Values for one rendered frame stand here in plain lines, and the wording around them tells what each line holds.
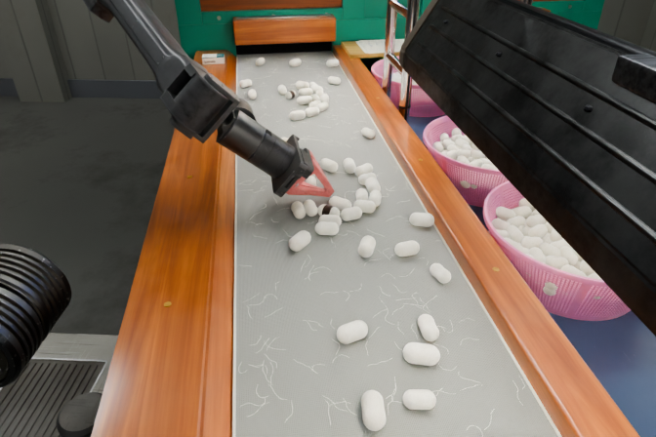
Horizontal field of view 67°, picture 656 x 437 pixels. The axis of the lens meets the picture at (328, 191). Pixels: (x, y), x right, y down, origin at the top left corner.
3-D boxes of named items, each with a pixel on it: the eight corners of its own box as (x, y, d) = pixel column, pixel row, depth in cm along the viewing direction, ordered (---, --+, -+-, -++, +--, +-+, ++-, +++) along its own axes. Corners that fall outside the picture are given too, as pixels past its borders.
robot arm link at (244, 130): (210, 143, 69) (234, 111, 67) (209, 128, 75) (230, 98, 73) (251, 169, 72) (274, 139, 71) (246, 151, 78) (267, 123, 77)
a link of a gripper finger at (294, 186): (340, 164, 83) (297, 135, 79) (348, 186, 77) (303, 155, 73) (314, 192, 85) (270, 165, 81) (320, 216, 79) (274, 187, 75)
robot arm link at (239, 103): (167, 123, 67) (207, 75, 66) (170, 99, 77) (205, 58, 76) (235, 173, 73) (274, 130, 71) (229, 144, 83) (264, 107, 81)
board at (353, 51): (349, 59, 141) (349, 55, 141) (341, 45, 154) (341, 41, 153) (459, 54, 146) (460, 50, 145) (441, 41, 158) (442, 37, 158)
